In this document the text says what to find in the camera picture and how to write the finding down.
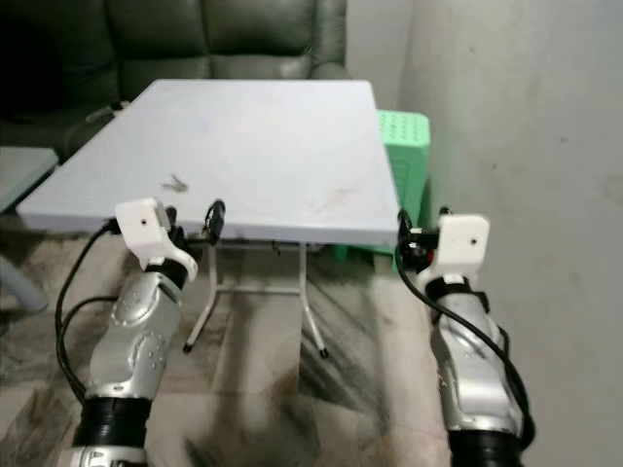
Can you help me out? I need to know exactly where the green plastic stool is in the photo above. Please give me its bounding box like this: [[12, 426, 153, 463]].
[[331, 110, 432, 264]]

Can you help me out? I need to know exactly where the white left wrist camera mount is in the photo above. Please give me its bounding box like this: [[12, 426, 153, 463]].
[[114, 198, 199, 285]]

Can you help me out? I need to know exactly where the white folding table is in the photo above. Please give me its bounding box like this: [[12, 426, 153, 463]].
[[15, 80, 429, 359]]

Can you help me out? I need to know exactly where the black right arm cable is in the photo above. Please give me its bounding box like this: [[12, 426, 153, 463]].
[[395, 238, 536, 444]]

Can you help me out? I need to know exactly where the dark green leather sofa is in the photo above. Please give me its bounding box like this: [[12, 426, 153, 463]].
[[0, 0, 349, 162]]

